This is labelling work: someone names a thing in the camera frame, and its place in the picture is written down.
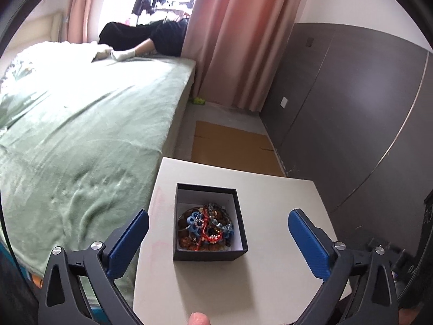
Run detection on operator hand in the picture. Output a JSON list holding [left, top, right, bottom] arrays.
[[188, 312, 211, 325]]

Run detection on beige bed frame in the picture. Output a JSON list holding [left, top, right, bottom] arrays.
[[162, 70, 195, 158]]

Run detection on green small toy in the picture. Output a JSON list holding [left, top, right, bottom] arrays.
[[192, 97, 205, 106]]

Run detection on red knotted cord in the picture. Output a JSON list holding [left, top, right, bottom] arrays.
[[193, 207, 225, 252]]

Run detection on brown cardboard sheet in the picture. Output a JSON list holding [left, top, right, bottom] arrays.
[[191, 121, 285, 177]]

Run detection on brown bead bracelet white tassel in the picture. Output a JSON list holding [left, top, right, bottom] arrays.
[[177, 203, 234, 252]]

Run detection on green bead bracelet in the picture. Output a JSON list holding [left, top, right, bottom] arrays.
[[205, 202, 237, 248]]

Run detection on pink curtain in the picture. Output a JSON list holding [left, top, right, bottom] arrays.
[[65, 0, 314, 112]]

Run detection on person in black clothes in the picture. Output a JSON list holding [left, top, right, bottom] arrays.
[[98, 18, 189, 62]]

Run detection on blue flower brooch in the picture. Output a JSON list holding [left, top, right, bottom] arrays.
[[186, 210, 209, 238]]

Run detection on black jewelry box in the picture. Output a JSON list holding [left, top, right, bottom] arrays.
[[173, 183, 248, 262]]

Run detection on white wall socket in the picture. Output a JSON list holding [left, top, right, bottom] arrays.
[[280, 97, 288, 109]]

